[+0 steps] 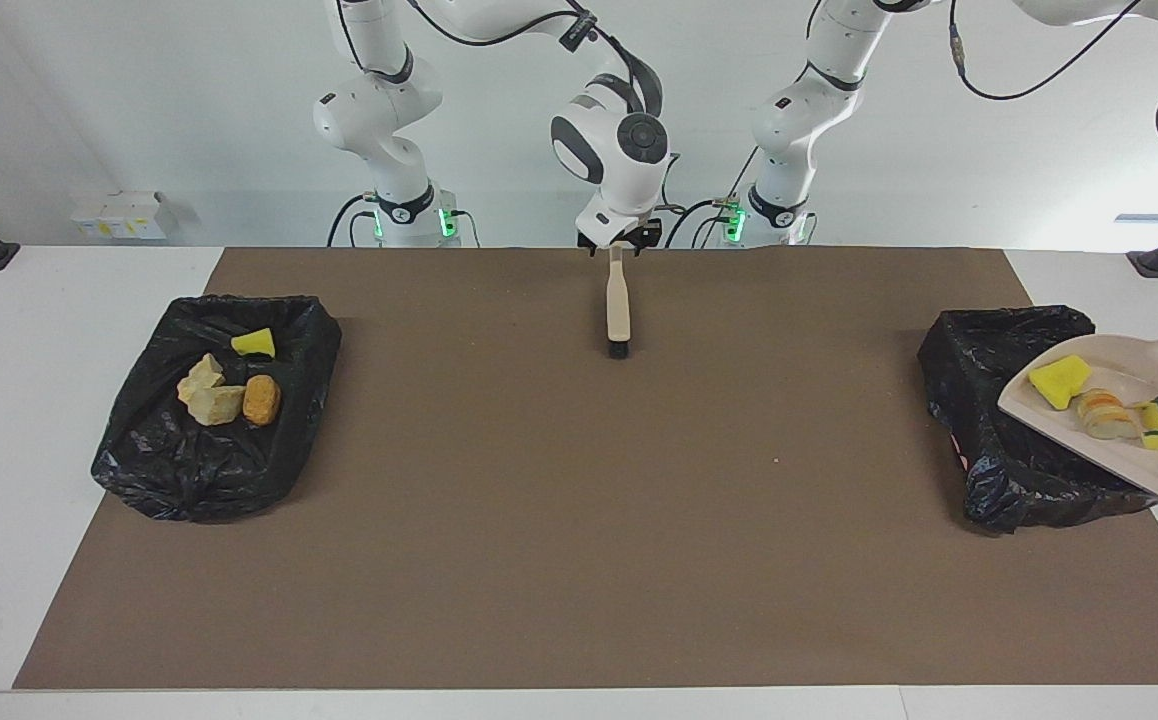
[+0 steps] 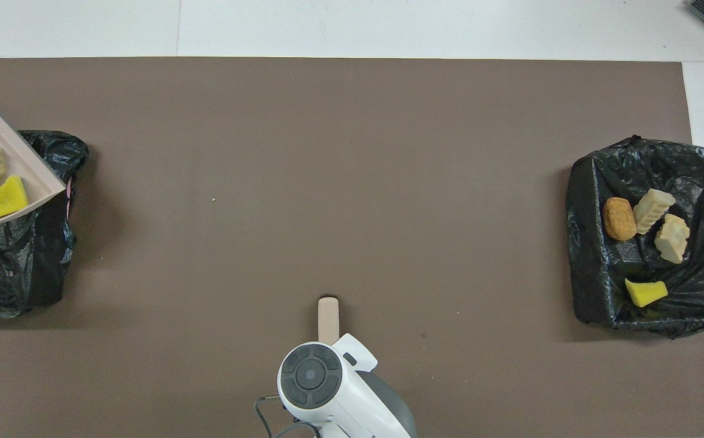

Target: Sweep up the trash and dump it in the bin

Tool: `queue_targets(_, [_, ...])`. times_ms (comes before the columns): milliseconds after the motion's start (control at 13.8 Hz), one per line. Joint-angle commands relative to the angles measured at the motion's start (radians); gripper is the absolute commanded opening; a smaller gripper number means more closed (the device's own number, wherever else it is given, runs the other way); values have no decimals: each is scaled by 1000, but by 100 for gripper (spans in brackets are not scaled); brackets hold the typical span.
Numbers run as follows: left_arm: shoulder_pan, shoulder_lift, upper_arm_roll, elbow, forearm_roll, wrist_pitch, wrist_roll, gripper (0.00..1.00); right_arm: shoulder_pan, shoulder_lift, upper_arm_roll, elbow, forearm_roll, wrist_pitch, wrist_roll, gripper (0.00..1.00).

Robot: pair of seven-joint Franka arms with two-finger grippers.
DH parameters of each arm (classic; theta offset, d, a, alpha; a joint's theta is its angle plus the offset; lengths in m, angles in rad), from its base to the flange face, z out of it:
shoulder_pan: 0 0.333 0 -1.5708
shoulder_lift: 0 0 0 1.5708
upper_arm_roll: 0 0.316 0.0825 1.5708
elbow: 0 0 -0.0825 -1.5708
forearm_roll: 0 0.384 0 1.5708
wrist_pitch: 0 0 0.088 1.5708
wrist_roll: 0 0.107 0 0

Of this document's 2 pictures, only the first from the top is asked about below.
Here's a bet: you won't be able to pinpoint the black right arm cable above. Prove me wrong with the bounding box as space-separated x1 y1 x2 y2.
339 0 665 116

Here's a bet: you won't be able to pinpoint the pale yellow foam chunk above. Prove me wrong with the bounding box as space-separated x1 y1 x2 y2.
187 383 247 427
177 352 225 406

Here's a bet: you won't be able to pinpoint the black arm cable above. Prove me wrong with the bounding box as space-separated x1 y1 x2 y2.
949 0 1145 102
339 0 665 116

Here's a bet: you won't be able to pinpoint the beige hand brush black bristles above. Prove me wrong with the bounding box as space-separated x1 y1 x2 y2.
605 243 632 359

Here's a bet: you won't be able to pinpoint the large brown table mat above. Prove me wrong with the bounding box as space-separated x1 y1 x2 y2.
14 247 1158 691

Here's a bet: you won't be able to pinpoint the black plastic trash bag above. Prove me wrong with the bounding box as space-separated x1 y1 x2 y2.
917 305 1158 536
91 294 343 524

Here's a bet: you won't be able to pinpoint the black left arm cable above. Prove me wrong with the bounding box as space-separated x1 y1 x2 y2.
949 0 1145 102

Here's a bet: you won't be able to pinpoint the white wall box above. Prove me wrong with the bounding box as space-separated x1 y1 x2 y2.
71 190 166 241

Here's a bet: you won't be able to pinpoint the black power cable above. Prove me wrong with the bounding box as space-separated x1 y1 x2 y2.
666 150 750 248
327 193 380 248

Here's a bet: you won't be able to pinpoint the small rounded yellow foam chunk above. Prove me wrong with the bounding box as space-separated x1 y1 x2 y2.
1077 388 1145 441

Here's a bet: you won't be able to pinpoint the orange-brown sponge chunk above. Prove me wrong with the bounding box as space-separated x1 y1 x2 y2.
243 374 282 427

